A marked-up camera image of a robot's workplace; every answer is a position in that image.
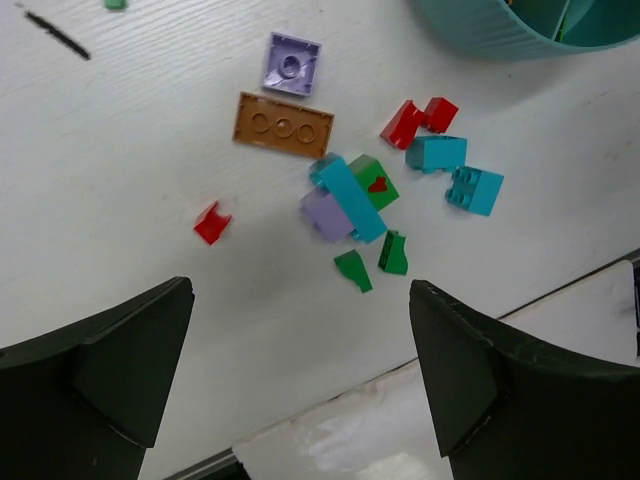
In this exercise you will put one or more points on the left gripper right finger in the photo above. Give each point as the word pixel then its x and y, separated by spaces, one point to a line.
pixel 507 405

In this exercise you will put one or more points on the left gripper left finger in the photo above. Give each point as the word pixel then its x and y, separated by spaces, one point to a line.
pixel 86 401

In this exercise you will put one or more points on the long teal lego brick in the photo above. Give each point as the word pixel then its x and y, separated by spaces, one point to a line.
pixel 333 175

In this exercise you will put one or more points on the green lego cube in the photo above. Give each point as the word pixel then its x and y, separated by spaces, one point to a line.
pixel 374 180

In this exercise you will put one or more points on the lilac lego brick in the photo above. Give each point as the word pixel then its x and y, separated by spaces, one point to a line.
pixel 326 215

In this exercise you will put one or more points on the green lego slope right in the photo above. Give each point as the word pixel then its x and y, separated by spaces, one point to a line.
pixel 393 259

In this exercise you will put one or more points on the green lego slope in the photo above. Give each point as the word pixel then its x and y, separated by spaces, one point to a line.
pixel 351 266
pixel 393 259

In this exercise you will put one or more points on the green lego slope left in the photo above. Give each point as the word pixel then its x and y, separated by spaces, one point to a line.
pixel 351 266

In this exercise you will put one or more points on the small red lego piece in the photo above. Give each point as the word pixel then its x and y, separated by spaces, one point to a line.
pixel 211 224

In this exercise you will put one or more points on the teal studded lego brick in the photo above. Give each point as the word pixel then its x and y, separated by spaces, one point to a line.
pixel 474 190

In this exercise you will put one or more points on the teal sloped lego brick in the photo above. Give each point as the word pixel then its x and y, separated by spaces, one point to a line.
pixel 436 152

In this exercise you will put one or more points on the red arch lego piece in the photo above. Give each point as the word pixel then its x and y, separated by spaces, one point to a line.
pixel 436 118

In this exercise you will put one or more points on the orange flat lego plate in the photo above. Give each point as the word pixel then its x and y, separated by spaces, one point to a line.
pixel 274 124

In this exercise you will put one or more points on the teal divided round container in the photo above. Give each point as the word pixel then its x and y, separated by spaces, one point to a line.
pixel 526 30

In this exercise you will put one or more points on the purple square lego plate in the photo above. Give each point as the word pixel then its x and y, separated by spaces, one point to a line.
pixel 290 65

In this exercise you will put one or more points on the small green lego stud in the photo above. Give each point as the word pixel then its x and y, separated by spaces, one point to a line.
pixel 116 5

